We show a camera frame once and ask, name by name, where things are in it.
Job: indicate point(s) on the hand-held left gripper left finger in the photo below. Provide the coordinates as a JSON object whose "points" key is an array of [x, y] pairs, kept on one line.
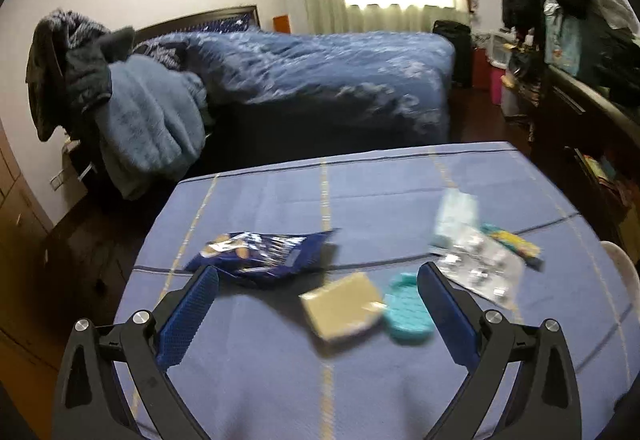
{"points": [[187, 320]]}

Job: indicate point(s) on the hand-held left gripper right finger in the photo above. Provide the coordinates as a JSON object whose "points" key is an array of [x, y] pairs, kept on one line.
{"points": [[447, 317]]}

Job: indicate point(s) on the teal silicone pad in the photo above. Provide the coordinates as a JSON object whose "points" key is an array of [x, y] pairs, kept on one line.
{"points": [[407, 315]]}

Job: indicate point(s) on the blue snack packet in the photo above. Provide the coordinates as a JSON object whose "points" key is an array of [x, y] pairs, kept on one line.
{"points": [[270, 252]]}

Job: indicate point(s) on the beige square sponge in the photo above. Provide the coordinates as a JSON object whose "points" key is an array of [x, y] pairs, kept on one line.
{"points": [[340, 307]]}

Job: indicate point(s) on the silver blister pack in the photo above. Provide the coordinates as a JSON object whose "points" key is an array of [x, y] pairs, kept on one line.
{"points": [[480, 265]]}

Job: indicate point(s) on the yellow and teal packet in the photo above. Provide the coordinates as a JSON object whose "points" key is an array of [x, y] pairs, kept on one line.
{"points": [[515, 245]]}

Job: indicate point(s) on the pale green packet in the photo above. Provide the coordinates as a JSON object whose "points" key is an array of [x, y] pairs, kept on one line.
{"points": [[455, 215]]}

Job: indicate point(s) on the white round container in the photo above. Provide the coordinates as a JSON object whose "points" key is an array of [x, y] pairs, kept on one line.
{"points": [[622, 270]]}

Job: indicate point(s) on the dark nightstand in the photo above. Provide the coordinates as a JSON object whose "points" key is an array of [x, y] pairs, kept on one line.
{"points": [[80, 164]]}

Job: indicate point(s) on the brown wooden wardrobe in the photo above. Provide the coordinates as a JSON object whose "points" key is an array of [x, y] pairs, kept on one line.
{"points": [[15, 230]]}

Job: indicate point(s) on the light blue fleece robe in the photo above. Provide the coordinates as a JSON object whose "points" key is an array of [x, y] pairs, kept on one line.
{"points": [[145, 119]]}

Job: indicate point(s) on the bed with blue duvet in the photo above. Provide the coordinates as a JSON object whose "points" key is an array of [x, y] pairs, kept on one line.
{"points": [[300, 134]]}

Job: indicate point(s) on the dark wooden dresser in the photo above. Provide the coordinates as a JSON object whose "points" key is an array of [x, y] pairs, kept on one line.
{"points": [[565, 119]]}

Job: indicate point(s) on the pink bin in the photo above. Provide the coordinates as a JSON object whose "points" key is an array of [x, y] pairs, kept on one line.
{"points": [[496, 87]]}

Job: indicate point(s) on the red box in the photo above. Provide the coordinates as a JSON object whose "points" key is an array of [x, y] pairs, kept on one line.
{"points": [[481, 69]]}

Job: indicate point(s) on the dark puffer jacket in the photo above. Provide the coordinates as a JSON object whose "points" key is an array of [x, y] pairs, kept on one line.
{"points": [[87, 74]]}

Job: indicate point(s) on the black suitcase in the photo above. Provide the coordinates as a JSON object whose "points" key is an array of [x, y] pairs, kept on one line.
{"points": [[452, 49]]}

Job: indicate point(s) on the white drawer unit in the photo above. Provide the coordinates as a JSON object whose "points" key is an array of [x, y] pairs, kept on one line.
{"points": [[500, 49]]}

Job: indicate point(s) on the blue floral duvet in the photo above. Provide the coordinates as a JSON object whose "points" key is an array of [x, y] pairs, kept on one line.
{"points": [[325, 69]]}

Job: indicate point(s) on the blue star-print pillow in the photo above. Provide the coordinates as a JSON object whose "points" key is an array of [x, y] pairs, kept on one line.
{"points": [[235, 23]]}

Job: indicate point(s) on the teal printed bag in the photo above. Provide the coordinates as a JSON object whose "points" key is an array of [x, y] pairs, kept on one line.
{"points": [[562, 37]]}

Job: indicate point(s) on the pile of dark clothes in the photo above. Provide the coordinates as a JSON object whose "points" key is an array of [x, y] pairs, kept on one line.
{"points": [[615, 59]]}

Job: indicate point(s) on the orange wooden box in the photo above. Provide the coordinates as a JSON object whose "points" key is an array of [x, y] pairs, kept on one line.
{"points": [[281, 23]]}

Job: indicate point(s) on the white cloth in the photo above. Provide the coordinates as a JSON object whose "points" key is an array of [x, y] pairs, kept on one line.
{"points": [[617, 4]]}

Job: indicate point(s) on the wall socket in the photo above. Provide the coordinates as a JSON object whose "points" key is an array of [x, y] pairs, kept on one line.
{"points": [[56, 180]]}

